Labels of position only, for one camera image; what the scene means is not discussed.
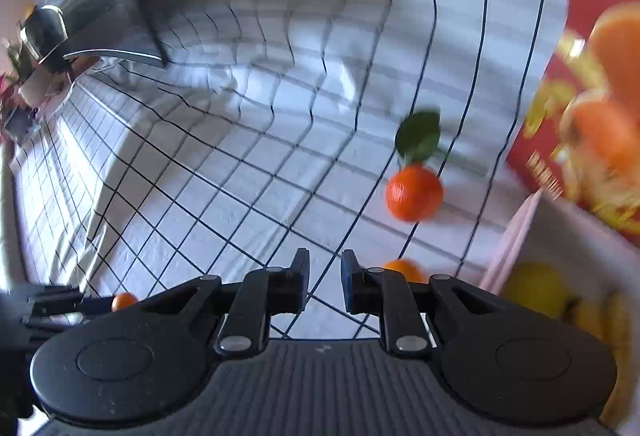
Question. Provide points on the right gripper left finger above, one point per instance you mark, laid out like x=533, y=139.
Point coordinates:
x=249, y=305

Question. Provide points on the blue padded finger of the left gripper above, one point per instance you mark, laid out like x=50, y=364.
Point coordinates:
x=92, y=307

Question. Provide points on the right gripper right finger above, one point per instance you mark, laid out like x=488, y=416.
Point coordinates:
x=396, y=302

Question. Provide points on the small orange tangerine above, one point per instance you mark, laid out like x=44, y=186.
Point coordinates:
x=123, y=300

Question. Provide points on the tangerine with green leaf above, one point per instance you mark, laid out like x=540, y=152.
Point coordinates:
x=415, y=193

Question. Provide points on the green pear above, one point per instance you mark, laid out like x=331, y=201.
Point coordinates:
x=538, y=287

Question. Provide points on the white black grid tablecloth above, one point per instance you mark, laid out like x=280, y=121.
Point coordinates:
x=273, y=128

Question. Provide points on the pink cardboard box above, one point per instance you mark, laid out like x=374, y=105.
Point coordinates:
x=558, y=260

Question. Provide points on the red snack bag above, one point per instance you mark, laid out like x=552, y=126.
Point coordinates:
x=580, y=137

